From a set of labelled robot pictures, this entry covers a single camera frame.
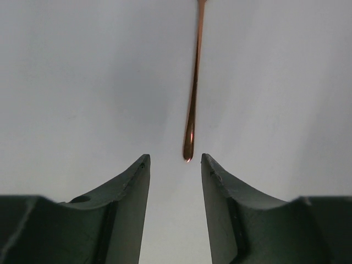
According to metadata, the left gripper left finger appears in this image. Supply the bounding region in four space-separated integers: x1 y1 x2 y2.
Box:
1 154 151 263

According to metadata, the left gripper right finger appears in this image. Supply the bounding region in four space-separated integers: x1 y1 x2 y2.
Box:
201 153 351 263

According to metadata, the copper spoon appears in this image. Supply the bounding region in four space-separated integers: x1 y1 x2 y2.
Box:
182 0 206 162

